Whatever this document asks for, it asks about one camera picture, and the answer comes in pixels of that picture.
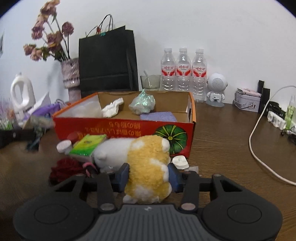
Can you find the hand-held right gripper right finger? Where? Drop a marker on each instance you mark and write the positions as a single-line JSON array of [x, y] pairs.
[[174, 179]]

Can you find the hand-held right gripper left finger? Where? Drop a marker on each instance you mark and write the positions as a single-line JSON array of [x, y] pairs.
[[122, 178]]

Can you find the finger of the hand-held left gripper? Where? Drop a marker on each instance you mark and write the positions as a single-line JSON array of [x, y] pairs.
[[16, 136]]

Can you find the yellow and white plush toy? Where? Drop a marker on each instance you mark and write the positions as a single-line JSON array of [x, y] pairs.
[[145, 166]]

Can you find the small white bottle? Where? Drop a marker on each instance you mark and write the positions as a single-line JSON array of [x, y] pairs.
[[63, 146]]

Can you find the green tissue packet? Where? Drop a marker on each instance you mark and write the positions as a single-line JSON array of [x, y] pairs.
[[86, 144]]

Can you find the red orange cardboard box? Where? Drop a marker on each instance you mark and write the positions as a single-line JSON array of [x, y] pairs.
[[129, 127]]

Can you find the white plastic hook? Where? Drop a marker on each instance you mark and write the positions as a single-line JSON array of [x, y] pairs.
[[180, 161]]

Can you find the clear small packet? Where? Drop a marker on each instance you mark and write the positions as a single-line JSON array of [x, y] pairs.
[[193, 169]]

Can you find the white detergent bottle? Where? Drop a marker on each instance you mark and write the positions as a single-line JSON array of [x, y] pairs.
[[27, 99]]

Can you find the purple wet wipes packet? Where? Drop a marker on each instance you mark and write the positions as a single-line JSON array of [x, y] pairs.
[[47, 109]]

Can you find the purple cloth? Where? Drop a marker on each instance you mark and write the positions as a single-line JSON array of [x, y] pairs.
[[157, 116]]

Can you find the crumpled white tissue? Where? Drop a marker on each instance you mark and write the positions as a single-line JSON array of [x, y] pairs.
[[111, 109]]

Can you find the clear plastic bag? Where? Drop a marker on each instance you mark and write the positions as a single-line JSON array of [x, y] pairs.
[[85, 110]]

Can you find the crumpled iridescent plastic wrap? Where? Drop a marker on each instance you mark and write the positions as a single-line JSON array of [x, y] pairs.
[[142, 103]]

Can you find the pink textured vase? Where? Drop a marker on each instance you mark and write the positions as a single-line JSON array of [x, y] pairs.
[[71, 78]]

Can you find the glass cup with spoon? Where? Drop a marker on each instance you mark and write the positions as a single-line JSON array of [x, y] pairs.
[[151, 82]]

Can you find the grey printed tin box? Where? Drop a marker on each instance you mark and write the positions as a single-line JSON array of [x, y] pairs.
[[246, 103]]

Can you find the white robot speaker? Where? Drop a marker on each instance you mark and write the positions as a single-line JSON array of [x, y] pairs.
[[217, 83]]

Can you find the dried pink flowers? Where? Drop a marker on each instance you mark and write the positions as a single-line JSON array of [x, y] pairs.
[[54, 38]]

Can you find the clear water bottle red label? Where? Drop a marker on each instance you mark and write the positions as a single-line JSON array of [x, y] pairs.
[[184, 69], [199, 69], [168, 69]]

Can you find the pink flat case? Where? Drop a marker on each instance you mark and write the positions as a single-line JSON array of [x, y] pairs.
[[248, 92]]

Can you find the white power strip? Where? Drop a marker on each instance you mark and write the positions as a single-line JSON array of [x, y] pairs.
[[275, 119]]

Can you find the black paper bag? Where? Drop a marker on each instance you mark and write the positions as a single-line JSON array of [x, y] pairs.
[[106, 60]]

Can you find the black box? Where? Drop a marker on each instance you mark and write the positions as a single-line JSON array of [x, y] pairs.
[[263, 97]]

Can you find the green spray bottle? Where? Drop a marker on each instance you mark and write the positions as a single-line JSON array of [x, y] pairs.
[[290, 113]]

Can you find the wall picture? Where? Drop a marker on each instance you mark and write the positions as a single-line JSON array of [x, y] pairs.
[[1, 44]]

